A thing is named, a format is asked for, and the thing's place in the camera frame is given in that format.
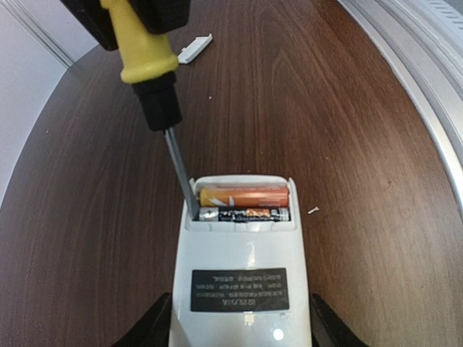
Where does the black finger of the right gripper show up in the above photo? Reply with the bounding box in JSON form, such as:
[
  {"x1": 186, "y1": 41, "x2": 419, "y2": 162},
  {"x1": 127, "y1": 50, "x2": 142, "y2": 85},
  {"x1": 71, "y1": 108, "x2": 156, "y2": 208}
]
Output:
[
  {"x1": 61, "y1": 0, "x2": 118, "y2": 51},
  {"x1": 129, "y1": 0, "x2": 191, "y2": 35}
]

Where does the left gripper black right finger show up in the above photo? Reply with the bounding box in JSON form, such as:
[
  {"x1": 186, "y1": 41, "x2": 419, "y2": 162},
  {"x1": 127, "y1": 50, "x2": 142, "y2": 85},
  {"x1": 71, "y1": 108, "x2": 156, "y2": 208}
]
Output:
[{"x1": 310, "y1": 294, "x2": 364, "y2": 346}]

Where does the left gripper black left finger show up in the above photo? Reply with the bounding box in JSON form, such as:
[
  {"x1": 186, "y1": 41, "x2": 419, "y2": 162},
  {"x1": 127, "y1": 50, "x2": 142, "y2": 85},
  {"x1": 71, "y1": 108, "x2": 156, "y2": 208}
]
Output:
[{"x1": 121, "y1": 293, "x2": 172, "y2": 346}]

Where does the yellow handled screwdriver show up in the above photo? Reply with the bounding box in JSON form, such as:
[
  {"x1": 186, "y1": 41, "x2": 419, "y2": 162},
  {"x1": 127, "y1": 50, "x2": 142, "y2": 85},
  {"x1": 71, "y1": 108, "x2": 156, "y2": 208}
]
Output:
[{"x1": 101, "y1": 1, "x2": 200, "y2": 220}]

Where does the white battery cover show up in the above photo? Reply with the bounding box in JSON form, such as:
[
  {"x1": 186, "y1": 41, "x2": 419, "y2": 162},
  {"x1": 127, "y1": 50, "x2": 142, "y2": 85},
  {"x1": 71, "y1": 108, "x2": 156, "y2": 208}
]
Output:
[{"x1": 178, "y1": 33, "x2": 213, "y2": 65}]

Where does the white red remote control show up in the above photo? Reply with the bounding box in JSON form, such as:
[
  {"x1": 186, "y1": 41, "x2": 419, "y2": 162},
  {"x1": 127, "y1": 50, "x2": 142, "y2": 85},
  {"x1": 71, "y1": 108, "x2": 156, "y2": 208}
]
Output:
[{"x1": 169, "y1": 175, "x2": 312, "y2": 346}]

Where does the black orange battery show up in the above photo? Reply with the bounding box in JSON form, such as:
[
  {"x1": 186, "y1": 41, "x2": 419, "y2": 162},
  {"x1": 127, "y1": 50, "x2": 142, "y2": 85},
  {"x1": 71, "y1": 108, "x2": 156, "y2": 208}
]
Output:
[{"x1": 197, "y1": 207, "x2": 291, "y2": 223}]

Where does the right aluminium frame post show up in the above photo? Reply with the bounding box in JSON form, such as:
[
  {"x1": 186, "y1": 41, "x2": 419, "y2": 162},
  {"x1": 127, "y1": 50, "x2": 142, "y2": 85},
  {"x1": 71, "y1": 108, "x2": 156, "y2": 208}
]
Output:
[{"x1": 0, "y1": 0, "x2": 77, "y2": 69}]

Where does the front aluminium rail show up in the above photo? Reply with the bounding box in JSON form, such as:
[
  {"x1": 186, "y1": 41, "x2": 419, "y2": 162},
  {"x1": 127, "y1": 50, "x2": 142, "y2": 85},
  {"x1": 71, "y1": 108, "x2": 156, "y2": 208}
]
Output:
[{"x1": 340, "y1": 1, "x2": 462, "y2": 203}]

